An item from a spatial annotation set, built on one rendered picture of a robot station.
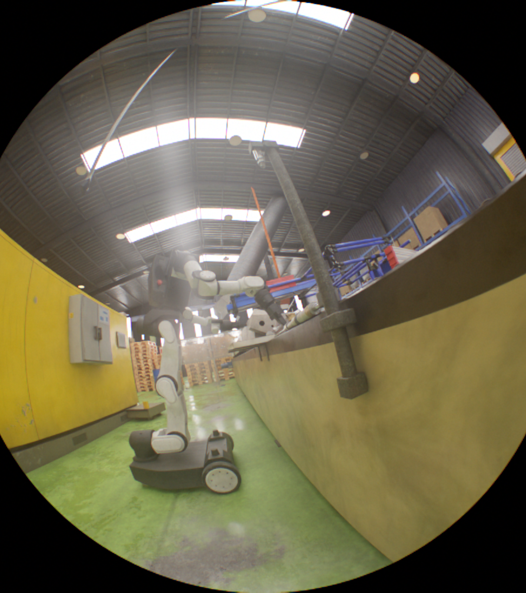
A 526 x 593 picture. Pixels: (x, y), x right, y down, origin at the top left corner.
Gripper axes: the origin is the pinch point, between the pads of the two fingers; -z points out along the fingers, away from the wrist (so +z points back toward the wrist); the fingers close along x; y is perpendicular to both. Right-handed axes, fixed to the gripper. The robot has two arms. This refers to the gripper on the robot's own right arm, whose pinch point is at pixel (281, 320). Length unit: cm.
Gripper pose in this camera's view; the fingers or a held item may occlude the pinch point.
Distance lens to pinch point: 110.1
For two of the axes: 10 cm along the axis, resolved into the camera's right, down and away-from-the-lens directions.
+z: -6.1, -7.8, 1.4
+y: -7.7, 5.5, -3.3
